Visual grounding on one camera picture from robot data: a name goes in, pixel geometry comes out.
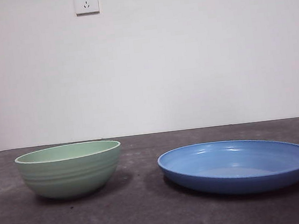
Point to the white wall socket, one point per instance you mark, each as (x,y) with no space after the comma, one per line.
(86,3)

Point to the green ribbed bowl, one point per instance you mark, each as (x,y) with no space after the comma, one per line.
(71,180)

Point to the blue round plate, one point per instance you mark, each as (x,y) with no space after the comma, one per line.
(227,181)

